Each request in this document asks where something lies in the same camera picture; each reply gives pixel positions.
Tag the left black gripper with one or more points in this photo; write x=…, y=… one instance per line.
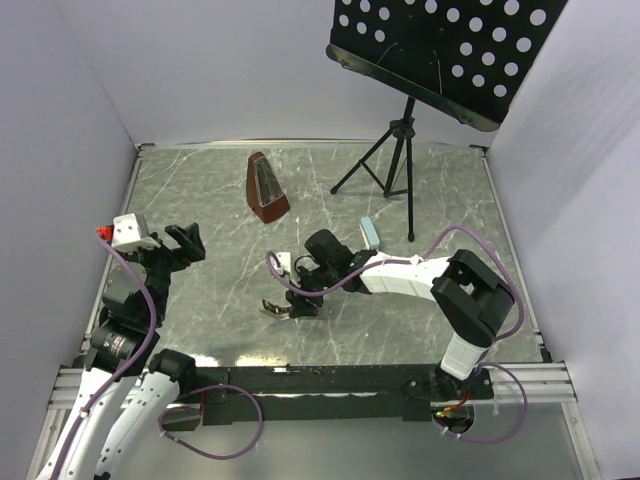
x=179, y=257

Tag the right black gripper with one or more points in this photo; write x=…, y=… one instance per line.
x=301, y=308

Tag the blue stapler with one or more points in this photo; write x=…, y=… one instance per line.
x=369, y=233

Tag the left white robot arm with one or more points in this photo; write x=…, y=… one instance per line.
x=125, y=384

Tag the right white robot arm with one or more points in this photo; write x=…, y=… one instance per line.
x=474, y=298

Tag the brown metronome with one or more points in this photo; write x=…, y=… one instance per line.
x=264, y=193

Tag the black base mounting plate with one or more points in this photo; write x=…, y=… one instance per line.
x=405, y=391

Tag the black music stand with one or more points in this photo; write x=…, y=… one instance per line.
x=466, y=59

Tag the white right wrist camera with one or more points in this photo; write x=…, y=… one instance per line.
x=283, y=263

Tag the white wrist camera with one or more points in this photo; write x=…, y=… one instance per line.
x=128, y=233
x=283, y=263

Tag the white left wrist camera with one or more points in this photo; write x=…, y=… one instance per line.
x=128, y=233

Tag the aluminium extrusion rail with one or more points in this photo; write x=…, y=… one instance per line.
x=543, y=383

